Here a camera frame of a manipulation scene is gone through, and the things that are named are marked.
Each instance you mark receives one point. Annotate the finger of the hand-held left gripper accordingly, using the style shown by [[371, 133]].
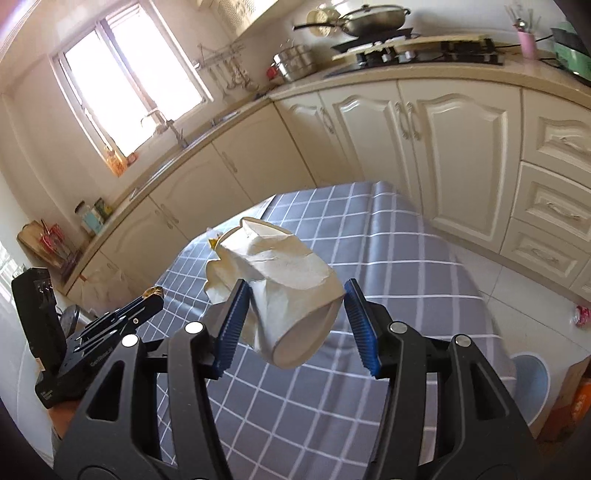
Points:
[[143, 309]]

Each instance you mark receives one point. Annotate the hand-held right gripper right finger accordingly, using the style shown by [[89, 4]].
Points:
[[362, 327]]

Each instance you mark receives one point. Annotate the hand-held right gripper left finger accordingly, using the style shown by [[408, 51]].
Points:
[[233, 323]]

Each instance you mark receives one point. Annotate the small yellow wrapper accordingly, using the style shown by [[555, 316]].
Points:
[[153, 291]]

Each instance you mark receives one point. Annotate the white paper cup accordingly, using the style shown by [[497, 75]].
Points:
[[286, 286]]

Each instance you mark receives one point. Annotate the person's left forearm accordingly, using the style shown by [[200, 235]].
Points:
[[62, 422]]

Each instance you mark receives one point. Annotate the round stool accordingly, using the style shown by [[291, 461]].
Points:
[[74, 321]]

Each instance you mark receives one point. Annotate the red utensil holder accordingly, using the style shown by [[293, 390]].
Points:
[[57, 247]]

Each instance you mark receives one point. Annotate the yellow wrapper scrap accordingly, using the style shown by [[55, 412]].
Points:
[[214, 241]]

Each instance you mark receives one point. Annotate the wooden cutting board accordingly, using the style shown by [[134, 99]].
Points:
[[28, 237]]

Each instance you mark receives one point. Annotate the teal box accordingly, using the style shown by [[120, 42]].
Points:
[[102, 210]]

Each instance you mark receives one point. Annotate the glass jar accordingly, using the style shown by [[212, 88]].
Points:
[[84, 219]]

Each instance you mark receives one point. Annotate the orange bottle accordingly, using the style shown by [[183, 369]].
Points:
[[115, 162]]

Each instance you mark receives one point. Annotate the small red container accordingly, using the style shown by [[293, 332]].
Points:
[[132, 159]]

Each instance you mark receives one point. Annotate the chrome sink faucet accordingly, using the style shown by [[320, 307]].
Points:
[[168, 127]]

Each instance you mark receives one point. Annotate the cream kitchen cabinet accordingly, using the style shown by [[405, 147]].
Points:
[[461, 152]]

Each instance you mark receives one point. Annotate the red white wrapper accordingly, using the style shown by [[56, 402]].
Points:
[[582, 317]]

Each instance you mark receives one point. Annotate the cardboard box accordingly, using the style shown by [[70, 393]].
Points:
[[570, 401]]

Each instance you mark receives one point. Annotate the kitchen window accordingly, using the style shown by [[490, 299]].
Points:
[[129, 78]]

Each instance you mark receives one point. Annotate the small red kettle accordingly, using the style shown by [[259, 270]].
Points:
[[273, 73]]

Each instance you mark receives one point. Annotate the hanging utensil rack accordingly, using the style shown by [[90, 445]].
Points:
[[228, 64]]

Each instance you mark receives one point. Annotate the steel stock pot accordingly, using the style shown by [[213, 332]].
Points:
[[295, 62]]

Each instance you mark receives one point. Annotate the black gas stove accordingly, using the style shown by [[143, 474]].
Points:
[[429, 53]]

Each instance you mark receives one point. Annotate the lidded steel wok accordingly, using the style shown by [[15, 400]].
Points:
[[374, 18]]

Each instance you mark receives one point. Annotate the range hood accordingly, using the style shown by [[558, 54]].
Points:
[[240, 11]]

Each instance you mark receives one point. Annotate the white pot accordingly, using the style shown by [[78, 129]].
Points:
[[323, 18]]

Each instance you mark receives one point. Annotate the pink utensil cup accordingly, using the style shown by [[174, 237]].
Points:
[[526, 39]]

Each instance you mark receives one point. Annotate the green kitchen appliance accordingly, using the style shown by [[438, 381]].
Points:
[[575, 53]]

